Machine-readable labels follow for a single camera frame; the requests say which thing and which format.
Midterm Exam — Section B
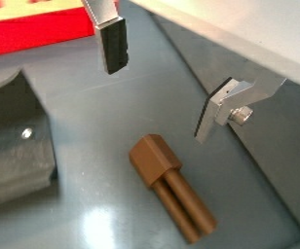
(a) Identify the brown three prong peg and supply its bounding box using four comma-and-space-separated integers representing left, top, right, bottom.
128, 134, 216, 243

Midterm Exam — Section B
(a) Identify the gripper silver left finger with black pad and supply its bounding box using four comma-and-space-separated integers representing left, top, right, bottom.
80, 0, 128, 74

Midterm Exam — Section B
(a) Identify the red shape sorting board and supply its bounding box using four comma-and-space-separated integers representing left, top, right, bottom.
0, 0, 95, 54

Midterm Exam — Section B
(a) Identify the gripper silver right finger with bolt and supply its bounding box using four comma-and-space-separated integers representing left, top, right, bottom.
193, 70, 286, 143

